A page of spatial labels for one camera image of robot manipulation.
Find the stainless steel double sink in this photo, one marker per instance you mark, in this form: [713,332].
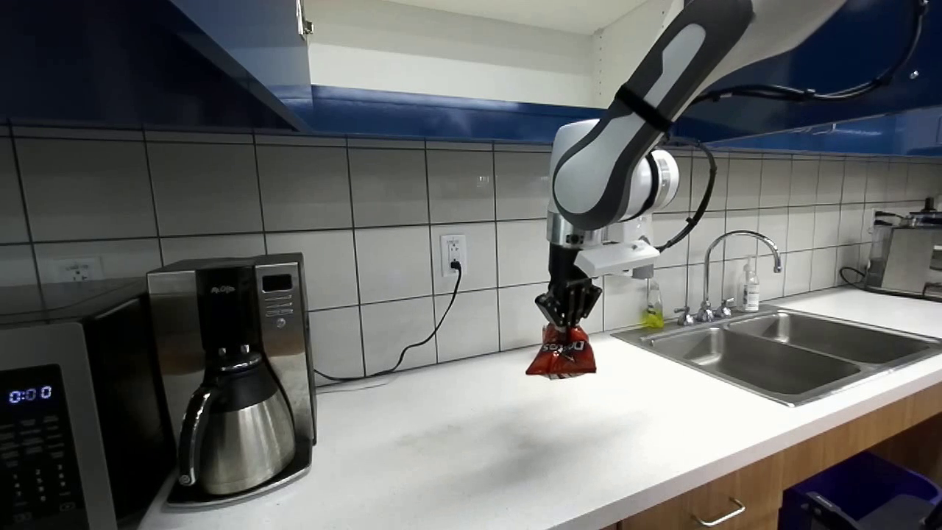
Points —
[776,358]

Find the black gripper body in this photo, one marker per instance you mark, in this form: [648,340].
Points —
[569,274]

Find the wooden base cabinet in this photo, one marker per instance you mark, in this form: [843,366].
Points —
[776,482]

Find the chrome sink faucet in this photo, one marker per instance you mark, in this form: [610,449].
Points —
[731,237]

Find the black steel microwave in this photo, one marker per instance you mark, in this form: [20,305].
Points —
[60,432]

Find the dark navy wall cabinet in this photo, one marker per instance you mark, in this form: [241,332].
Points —
[99,59]

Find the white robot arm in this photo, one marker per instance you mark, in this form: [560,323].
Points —
[687,59]

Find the orange red chip sachet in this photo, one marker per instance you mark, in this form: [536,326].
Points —
[560,354]

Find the black steel coffee maker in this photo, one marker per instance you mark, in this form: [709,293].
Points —
[283,326]

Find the steel countertop appliance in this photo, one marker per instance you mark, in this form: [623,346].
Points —
[915,257]

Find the blue bin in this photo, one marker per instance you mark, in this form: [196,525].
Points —
[865,497]

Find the white wall outlet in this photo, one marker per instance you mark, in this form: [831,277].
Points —
[454,257]
[82,271]

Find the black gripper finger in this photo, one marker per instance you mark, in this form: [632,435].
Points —
[553,311]
[589,305]

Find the blue cabinet door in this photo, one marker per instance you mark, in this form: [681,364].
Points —
[247,49]
[874,68]

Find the white soap bottle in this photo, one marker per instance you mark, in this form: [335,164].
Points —
[753,293]

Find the white wall cabinet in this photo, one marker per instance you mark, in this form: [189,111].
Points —
[451,68]

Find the stainless steel carafe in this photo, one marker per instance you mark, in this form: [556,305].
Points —
[241,438]

